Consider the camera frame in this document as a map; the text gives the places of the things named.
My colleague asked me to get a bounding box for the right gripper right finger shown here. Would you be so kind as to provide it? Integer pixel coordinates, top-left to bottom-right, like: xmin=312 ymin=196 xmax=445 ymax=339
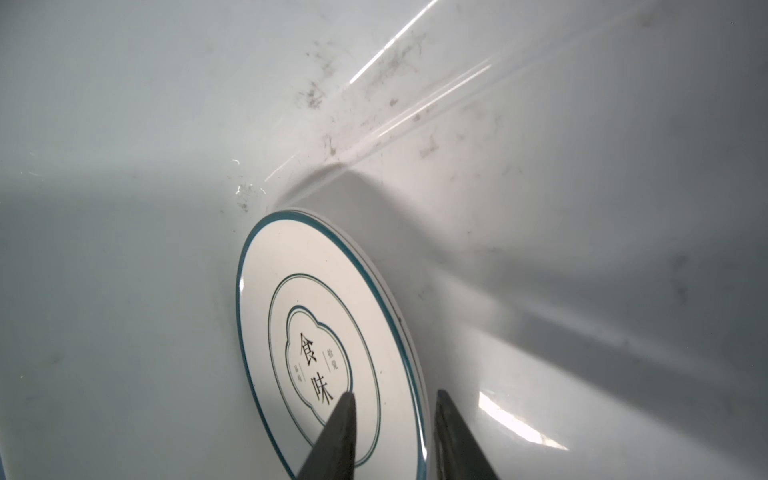
xmin=433 ymin=389 xmax=499 ymax=480

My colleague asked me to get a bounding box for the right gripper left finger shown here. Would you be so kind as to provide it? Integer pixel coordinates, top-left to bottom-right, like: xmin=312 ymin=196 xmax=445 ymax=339
xmin=297 ymin=392 xmax=357 ymax=480

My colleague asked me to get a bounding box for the white plate with emblem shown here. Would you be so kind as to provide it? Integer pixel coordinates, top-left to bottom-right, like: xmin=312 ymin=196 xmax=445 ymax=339
xmin=236 ymin=209 xmax=430 ymax=479

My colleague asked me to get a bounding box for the white plastic bin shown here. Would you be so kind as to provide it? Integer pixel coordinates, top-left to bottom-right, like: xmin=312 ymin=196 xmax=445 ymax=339
xmin=1 ymin=1 xmax=767 ymax=479

